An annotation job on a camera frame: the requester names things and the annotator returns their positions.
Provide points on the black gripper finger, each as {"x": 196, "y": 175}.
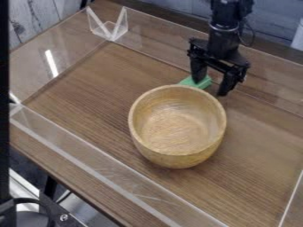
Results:
{"x": 232, "y": 77}
{"x": 198, "y": 69}

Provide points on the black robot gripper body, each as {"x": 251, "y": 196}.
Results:
{"x": 219, "y": 50}

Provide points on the green rectangular block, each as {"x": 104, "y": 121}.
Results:
{"x": 200, "y": 85}

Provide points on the light wooden bowl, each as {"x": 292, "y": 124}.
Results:
{"x": 178, "y": 125}

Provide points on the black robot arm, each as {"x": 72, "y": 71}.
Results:
{"x": 230, "y": 12}

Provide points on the black table leg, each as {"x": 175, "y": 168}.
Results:
{"x": 51, "y": 187}

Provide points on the clear acrylic tray enclosure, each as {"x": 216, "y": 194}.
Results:
{"x": 76, "y": 77}

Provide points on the black metal bracket with screw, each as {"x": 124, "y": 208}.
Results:
{"x": 60, "y": 217}

